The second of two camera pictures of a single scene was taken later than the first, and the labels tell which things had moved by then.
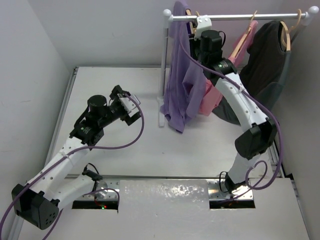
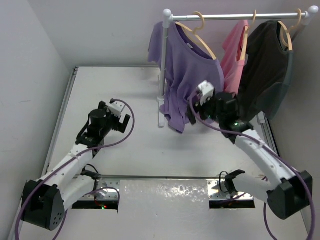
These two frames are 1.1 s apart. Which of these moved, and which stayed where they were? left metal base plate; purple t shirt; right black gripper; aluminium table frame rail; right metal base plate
Moved: right black gripper; purple t shirt
Stayed: left metal base plate; aluminium table frame rail; right metal base plate
